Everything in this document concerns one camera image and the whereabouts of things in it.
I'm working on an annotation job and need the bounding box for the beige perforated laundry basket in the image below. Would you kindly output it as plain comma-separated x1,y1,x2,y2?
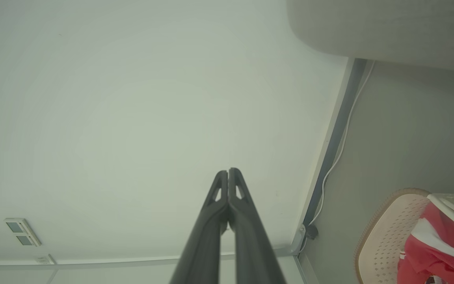
354,188,436,284

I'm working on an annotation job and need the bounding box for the grey upholstered furniture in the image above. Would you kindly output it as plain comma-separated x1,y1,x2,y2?
286,0,454,75

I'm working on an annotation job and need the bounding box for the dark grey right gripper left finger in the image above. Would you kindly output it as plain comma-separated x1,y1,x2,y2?
170,170,229,284

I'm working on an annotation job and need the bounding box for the red and white striped garment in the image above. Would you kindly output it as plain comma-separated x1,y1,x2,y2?
396,202,454,284

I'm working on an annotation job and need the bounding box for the thin white cable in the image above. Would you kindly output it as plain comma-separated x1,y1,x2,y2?
308,60,376,227

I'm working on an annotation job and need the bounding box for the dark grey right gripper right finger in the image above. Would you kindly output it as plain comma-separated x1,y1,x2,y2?
229,168,287,284

